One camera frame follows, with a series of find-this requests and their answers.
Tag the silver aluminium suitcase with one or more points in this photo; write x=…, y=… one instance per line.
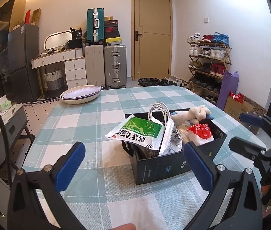
x=115, y=64

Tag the white oval stacked plates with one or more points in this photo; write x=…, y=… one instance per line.
x=81, y=94

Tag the black cardboard box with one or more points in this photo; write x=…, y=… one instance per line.
x=156, y=168

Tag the dark grey refrigerator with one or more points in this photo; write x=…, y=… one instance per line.
x=22, y=47

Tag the white drawer dresser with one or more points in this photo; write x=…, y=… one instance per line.
x=71, y=62

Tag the white plush toy blue tips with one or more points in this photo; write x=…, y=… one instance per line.
x=194, y=115

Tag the checked teal tablecloth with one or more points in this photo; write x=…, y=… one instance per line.
x=103, y=193

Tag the brown cardboard box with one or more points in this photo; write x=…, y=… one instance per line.
x=238, y=103

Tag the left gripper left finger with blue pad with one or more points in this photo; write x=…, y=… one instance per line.
x=67, y=165

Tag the oval white framed mirror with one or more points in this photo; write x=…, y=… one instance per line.
x=57, y=40

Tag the green white medicine packet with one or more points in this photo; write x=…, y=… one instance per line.
x=138, y=131

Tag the black floor basket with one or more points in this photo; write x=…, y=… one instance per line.
x=145, y=82

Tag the tan wooden door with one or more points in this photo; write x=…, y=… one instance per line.
x=152, y=38

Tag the teal hard suitcase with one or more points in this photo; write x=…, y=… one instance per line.
x=95, y=26

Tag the white grey laundry basket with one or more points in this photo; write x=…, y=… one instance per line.
x=54, y=79

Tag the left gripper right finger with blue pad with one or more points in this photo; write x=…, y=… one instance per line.
x=200, y=165

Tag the person's left hand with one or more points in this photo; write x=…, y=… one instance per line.
x=128, y=226

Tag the purple paper bag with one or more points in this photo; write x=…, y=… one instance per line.
x=229, y=84

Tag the stacked shoe boxes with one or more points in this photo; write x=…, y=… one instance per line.
x=111, y=32

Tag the green tissue pack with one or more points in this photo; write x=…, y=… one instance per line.
x=5, y=104

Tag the beige hard suitcase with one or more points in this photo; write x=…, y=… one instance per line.
x=94, y=62

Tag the white printed medicine packet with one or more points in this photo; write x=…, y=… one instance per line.
x=171, y=142

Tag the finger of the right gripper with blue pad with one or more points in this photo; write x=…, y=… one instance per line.
x=245, y=148
x=251, y=119

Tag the black bag on dresser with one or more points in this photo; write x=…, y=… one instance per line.
x=76, y=40

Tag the wooden shoe rack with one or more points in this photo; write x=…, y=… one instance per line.
x=208, y=63

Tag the black glass cabinet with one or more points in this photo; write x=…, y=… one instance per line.
x=11, y=15

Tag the red white snack packet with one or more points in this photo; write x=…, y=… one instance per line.
x=199, y=134

